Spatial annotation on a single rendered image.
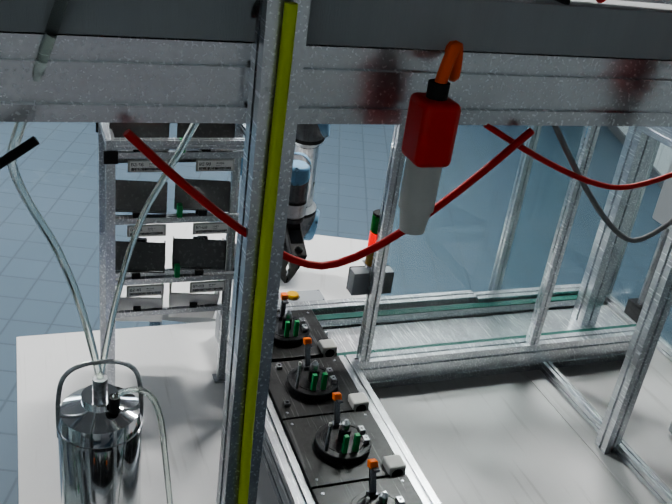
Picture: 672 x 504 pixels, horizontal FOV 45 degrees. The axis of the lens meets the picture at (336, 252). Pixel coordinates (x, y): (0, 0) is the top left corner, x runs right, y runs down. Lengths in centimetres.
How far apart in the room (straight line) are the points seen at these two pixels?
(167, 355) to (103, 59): 170
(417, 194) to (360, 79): 15
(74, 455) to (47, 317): 289
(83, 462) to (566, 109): 92
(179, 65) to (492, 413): 178
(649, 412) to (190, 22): 212
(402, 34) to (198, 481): 141
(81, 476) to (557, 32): 100
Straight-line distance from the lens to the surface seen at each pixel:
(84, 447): 140
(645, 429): 263
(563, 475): 234
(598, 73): 113
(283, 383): 224
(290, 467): 201
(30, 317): 430
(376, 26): 94
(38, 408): 233
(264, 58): 86
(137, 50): 88
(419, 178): 93
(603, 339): 281
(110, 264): 196
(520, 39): 103
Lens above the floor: 231
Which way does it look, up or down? 27 degrees down
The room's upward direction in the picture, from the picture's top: 8 degrees clockwise
